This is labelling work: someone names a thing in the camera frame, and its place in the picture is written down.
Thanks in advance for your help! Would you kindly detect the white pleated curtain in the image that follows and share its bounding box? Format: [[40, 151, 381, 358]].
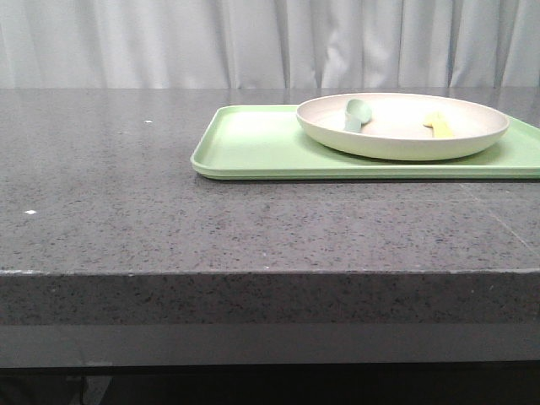
[[1, 1, 539, 89]]

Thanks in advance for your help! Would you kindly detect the yellow plastic fork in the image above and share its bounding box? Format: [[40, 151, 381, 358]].
[[423, 111, 453, 138]]

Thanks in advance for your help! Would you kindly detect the beige round plate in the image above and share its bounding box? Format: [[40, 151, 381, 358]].
[[296, 93, 510, 161]]

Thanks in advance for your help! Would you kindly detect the pale green plastic spoon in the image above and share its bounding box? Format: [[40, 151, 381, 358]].
[[344, 99, 372, 132]]

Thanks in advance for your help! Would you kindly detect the light green serving tray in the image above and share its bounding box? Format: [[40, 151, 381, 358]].
[[191, 105, 539, 181]]

